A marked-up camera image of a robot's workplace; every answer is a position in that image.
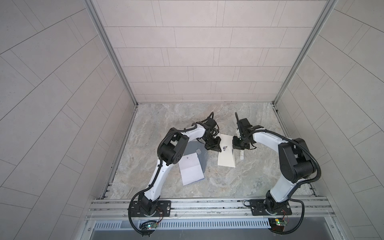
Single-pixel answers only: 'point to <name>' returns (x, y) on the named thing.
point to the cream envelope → (226, 157)
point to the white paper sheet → (190, 169)
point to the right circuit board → (277, 224)
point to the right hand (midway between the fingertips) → (232, 146)
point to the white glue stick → (242, 154)
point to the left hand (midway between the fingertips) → (224, 148)
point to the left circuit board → (148, 224)
